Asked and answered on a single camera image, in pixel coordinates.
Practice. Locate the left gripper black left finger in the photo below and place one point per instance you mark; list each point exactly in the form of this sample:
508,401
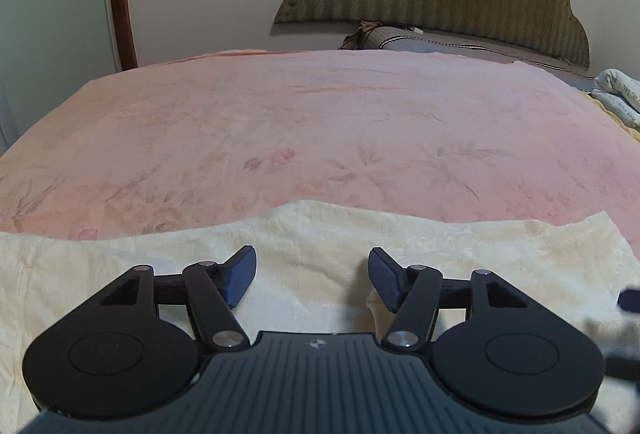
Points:
138,343

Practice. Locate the cream white pants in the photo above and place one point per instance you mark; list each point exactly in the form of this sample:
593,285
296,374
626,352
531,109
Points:
312,274

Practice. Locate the yellow blanket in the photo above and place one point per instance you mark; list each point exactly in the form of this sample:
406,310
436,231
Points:
628,130

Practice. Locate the white floral wardrobe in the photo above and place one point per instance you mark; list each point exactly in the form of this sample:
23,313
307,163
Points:
49,49

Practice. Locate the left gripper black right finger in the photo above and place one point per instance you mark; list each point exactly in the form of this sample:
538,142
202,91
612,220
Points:
488,345

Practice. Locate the pink floral bed sheet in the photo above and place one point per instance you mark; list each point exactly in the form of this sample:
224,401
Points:
214,139

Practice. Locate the white printed pillow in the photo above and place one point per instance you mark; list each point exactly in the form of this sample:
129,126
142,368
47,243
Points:
620,94

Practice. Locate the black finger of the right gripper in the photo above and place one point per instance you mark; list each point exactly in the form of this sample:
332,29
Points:
629,300

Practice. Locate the dark striped bolster pillow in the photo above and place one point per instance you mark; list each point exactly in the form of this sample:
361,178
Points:
377,36

